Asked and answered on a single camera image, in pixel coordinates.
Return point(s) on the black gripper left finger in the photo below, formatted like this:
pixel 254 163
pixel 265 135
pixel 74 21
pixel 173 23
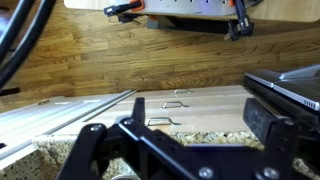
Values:
pixel 86 146

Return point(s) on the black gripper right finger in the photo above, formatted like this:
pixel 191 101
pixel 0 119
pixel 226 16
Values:
pixel 280 150

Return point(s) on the white door panel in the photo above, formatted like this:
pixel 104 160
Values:
pixel 33 116

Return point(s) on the stainless steel gas range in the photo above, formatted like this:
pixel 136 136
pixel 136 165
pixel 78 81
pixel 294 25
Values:
pixel 293 90

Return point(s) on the black orange bar clamp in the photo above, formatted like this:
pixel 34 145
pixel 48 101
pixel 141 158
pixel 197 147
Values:
pixel 133 5
pixel 241 20

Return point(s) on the perforated robot workbench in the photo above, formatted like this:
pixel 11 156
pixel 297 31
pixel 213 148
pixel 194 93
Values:
pixel 186 6

